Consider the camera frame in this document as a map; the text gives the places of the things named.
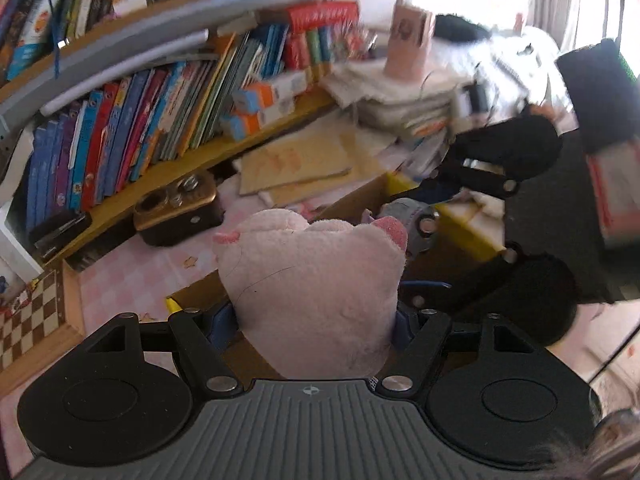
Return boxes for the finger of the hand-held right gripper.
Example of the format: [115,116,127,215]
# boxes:
[390,156,518,253]
[399,244,522,311]

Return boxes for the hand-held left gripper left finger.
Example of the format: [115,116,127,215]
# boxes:
[80,302,240,396]

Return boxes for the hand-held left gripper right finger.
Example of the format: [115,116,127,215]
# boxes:
[377,308,540,397]

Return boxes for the grey plush toy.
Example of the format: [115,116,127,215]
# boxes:
[382,197,426,226]

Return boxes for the pink plush toy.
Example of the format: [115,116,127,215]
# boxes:
[212,208,408,380]

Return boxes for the cardboard box with yellow edges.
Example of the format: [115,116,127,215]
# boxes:
[167,172,506,376]

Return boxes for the gold retro radio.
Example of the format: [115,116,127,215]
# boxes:
[132,170,225,247]

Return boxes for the stack of papers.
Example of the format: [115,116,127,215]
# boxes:
[320,60,468,137]

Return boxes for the white fluffy cloth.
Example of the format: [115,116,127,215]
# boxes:
[440,25,561,111]

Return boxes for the pink pen holder box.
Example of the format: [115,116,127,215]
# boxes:
[384,2,435,81]

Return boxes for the black fluffy thing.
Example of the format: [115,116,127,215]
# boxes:
[434,12,493,45]

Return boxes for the wooden bookshelf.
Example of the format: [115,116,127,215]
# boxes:
[0,0,406,271]

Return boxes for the cardboard sheets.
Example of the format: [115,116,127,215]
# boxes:
[239,122,386,208]

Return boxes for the wooden chessboard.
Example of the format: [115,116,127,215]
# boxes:
[0,260,87,386]

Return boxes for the black stapler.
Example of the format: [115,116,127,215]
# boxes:
[27,210,93,261]

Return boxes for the orange and white small box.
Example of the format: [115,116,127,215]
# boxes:
[220,112,263,142]
[231,82,278,113]

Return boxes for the grey furry thing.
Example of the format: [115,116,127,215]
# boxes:
[530,407,640,480]

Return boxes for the row of colourful books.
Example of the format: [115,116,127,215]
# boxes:
[25,22,291,233]

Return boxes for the red boxed book set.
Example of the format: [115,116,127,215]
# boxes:
[285,1,361,71]

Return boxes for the grey lamp bar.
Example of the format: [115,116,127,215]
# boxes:
[40,29,210,118]

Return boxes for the row of tall picture books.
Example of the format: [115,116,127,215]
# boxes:
[0,0,151,81]

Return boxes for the blue cord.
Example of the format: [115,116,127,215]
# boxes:
[49,0,68,81]

